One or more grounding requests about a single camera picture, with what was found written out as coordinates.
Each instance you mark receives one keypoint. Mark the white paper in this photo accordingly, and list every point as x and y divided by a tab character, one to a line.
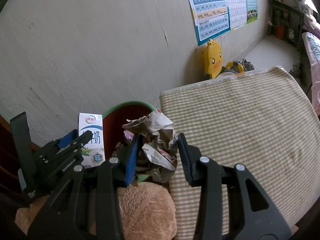
157	156

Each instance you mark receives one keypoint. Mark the dark shelf unit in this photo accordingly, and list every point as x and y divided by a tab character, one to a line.
285	22

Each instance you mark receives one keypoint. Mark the green wall poster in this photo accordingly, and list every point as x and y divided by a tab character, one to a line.
252	10

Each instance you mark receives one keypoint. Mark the pinyin wall poster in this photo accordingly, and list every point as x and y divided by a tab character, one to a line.
211	19

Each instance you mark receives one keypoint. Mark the white chart wall poster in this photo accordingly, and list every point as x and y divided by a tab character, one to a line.
237	13

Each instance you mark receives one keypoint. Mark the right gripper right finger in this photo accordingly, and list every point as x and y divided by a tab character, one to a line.
233	205

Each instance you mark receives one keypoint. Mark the checkered beige table cloth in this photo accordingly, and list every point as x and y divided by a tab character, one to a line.
264	120

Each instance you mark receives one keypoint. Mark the white milk carton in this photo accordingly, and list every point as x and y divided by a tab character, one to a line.
92	152

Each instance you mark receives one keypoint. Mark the yellow duck potty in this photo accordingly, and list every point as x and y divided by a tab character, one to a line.
213	59

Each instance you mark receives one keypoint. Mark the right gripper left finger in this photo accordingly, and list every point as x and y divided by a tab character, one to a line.
116	172

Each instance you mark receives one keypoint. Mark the bed with plaid quilt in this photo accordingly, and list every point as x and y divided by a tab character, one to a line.
311	43

